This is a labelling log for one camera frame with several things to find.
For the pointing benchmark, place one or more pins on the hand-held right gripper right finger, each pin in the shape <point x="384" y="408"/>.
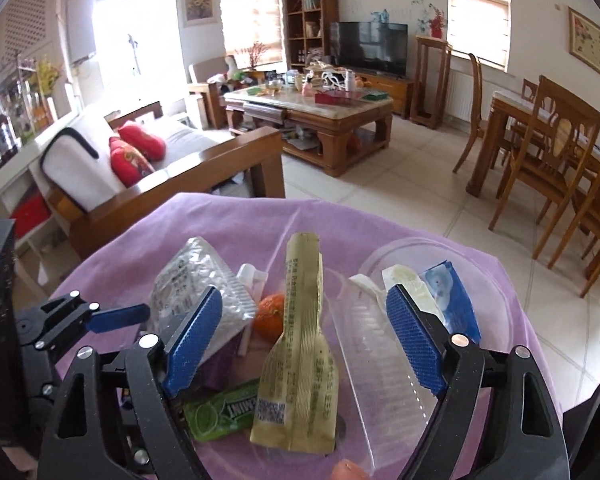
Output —
<point x="410" y="340"/>

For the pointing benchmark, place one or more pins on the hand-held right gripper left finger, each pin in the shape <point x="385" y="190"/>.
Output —
<point x="195" y="340"/>

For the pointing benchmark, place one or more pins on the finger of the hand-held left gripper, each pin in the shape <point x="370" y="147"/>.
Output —
<point x="120" y="317"/>

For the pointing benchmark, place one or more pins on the purple packet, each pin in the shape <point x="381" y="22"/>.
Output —
<point x="222" y="365"/>

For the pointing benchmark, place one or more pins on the clear ribbed plastic lid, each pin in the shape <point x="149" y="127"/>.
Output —
<point x="375" y="360"/>

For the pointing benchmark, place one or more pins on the clear crinkly plastic packet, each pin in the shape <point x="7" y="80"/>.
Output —
<point x="200" y="265"/>

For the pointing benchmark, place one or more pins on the yellow-green sachet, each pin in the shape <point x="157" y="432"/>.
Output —
<point x="300" y="360"/>

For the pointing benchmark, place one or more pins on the person's right hand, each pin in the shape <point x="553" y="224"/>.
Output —
<point x="349" y="471"/>

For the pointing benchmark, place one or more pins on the blue and white wrapper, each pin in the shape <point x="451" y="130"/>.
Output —
<point x="455" y="300"/>

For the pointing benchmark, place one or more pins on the white crumpled wrapper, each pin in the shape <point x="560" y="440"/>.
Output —
<point x="410" y="276"/>

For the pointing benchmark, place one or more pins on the green gum packet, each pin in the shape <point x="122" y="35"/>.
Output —
<point x="220" y="410"/>

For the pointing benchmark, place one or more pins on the orange tangerine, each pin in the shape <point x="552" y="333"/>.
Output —
<point x="270" y="315"/>

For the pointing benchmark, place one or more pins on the white plastic wrapper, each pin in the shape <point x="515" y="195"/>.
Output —
<point x="252" y="277"/>

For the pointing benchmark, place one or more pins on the red box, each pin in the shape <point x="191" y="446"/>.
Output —
<point x="30" y="215"/>

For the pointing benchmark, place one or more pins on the white shelf unit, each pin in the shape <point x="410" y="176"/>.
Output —
<point x="10" y="175"/>

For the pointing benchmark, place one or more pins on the purple cloth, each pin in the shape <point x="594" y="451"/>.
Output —
<point x="280" y="215"/>

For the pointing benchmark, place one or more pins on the red pillow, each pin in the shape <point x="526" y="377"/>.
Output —
<point x="142" y="141"/>
<point x="130" y="162"/>

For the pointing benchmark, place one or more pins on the row of bottles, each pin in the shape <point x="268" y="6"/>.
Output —
<point x="10" y="125"/>

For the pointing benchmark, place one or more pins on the wooden sofa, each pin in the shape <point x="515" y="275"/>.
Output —
<point x="230" y="155"/>

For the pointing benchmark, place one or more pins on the black leather chair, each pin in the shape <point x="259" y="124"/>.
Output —
<point x="595" y="425"/>

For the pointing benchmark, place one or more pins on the wooden coffee table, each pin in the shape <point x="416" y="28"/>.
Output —
<point x="330" y="115"/>

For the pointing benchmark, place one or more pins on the yellow flowers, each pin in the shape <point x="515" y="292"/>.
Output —
<point x="47" y="75"/>

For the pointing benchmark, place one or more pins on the wooden dining table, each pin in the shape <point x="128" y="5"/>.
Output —
<point x="500" y="110"/>

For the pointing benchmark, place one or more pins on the wooden television stand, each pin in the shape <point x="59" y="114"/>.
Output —
<point x="395" y="92"/>

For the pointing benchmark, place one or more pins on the white radiator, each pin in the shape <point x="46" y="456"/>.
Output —
<point x="467" y="95"/>

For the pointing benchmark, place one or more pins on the wooden armchair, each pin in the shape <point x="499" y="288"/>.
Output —
<point x="207" y="72"/>

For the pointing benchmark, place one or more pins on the tall wooden side stand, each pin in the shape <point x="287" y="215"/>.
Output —
<point x="432" y="80"/>

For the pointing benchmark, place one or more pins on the black television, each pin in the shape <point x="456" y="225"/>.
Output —
<point x="370" y="50"/>

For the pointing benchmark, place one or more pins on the red flower vase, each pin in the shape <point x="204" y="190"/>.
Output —
<point x="436" y="25"/>

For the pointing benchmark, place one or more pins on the framed sunflower picture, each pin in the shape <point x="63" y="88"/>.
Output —
<point x="200" y="5"/>

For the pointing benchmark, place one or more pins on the wooden bookshelf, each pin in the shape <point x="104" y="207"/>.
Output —
<point x="310" y="25"/>

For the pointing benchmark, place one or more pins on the framed floral picture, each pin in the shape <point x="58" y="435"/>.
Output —
<point x="595" y="42"/>

